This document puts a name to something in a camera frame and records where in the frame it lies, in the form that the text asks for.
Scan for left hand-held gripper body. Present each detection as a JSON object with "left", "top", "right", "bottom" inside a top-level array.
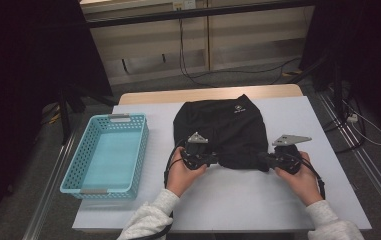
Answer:
[{"left": 180, "top": 131, "right": 212, "bottom": 171}]

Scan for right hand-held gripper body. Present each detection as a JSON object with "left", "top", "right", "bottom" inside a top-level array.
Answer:
[{"left": 267, "top": 134, "right": 313, "bottom": 175}]

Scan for black pants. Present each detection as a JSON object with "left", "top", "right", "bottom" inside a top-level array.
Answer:
[{"left": 172, "top": 93, "right": 272, "bottom": 173}]

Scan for light blue plastic basket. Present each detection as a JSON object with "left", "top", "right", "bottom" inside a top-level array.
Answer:
[{"left": 60, "top": 113, "right": 150, "bottom": 200}]

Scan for person's left hand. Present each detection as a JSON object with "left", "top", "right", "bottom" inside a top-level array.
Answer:
[{"left": 166, "top": 146, "right": 208, "bottom": 198}]

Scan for person's right hand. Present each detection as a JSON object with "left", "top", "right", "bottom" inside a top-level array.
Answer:
[{"left": 273, "top": 151, "right": 324, "bottom": 207}]

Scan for white table cover sheet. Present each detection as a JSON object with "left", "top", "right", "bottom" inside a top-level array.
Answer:
[{"left": 72, "top": 95, "right": 373, "bottom": 233}]

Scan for black metal stand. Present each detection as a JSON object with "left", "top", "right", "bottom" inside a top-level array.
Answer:
[{"left": 287, "top": 53, "right": 346, "bottom": 118}]

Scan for black tripod stand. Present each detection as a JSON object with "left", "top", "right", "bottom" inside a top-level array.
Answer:
[{"left": 56, "top": 83, "right": 119, "bottom": 146}]

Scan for narrow black curtain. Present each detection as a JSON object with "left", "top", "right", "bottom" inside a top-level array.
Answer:
[{"left": 299, "top": 0, "right": 381, "bottom": 141}]

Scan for black horizontal bar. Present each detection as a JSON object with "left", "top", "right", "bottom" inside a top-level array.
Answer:
[{"left": 86, "top": 0, "right": 316, "bottom": 29}]

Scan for wide black curtain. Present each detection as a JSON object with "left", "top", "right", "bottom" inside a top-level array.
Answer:
[{"left": 0, "top": 0, "right": 114, "bottom": 234}]

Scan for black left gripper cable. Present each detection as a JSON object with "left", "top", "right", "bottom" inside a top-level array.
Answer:
[{"left": 134, "top": 139, "right": 187, "bottom": 240}]

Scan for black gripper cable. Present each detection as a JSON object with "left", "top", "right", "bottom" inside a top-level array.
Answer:
[
  {"left": 134, "top": 139, "right": 187, "bottom": 240},
  {"left": 294, "top": 154, "right": 327, "bottom": 201}
]

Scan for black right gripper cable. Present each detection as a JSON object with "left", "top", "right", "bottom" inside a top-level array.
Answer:
[{"left": 294, "top": 154, "right": 327, "bottom": 201}]

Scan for black floor cables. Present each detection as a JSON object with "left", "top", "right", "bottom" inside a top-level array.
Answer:
[{"left": 322, "top": 96, "right": 368, "bottom": 154}]

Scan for metal floor rail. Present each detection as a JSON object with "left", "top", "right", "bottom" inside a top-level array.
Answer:
[
  {"left": 22, "top": 133, "right": 77, "bottom": 240},
  {"left": 317, "top": 93, "right": 381, "bottom": 218}
]

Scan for black hanging wall cable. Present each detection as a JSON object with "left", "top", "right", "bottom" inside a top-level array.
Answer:
[{"left": 177, "top": 18, "right": 302, "bottom": 88}]

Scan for beige wall cabinet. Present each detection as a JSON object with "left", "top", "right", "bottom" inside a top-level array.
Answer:
[{"left": 79, "top": 0, "right": 316, "bottom": 86}]

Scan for yellow floor cable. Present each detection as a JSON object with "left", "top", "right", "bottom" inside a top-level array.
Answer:
[{"left": 46, "top": 104, "right": 62, "bottom": 125}]

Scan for white wall socket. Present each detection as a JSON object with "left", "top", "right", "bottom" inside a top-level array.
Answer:
[{"left": 172, "top": 0, "right": 197, "bottom": 10}]

